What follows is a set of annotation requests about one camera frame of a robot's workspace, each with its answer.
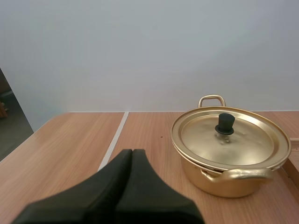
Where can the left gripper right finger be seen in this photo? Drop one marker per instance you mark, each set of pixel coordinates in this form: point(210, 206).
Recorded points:
point(151, 198)

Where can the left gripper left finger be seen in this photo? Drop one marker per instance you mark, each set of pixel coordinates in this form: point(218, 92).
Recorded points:
point(93, 193)

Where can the gold lid with black knob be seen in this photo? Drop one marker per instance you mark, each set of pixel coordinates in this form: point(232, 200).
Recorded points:
point(245, 149)

